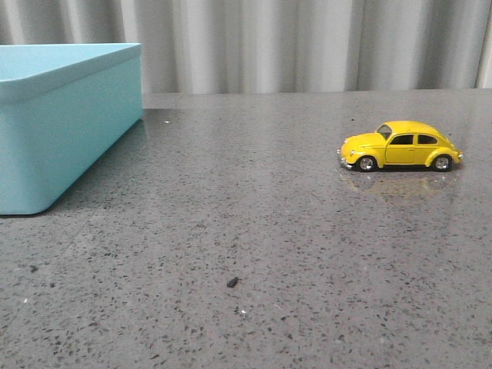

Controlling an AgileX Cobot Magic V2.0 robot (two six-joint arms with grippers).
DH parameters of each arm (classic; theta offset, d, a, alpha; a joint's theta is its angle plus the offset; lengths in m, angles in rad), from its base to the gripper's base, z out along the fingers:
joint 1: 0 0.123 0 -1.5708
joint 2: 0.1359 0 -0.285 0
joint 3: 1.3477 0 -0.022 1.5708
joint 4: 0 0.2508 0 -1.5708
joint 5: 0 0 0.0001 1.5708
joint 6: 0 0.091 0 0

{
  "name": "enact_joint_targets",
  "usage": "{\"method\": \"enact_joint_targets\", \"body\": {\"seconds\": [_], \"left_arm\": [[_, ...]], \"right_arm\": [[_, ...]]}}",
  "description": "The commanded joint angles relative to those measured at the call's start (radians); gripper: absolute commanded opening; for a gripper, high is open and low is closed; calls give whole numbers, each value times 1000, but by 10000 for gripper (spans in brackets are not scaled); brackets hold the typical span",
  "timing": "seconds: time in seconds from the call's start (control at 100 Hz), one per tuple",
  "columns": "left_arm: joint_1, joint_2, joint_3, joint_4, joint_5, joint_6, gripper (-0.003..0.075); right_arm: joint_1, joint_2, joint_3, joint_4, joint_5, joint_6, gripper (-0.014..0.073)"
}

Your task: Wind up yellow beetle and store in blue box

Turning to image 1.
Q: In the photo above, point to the yellow toy beetle car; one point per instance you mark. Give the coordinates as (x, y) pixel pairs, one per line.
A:
(404, 143)

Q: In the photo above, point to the light blue storage box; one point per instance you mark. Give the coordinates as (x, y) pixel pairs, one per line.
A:
(62, 107)

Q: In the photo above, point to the small black debris piece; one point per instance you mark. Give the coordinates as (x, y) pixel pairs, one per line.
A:
(232, 282)

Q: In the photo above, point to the grey pleated curtain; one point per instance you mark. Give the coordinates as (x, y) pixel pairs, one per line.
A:
(211, 47)

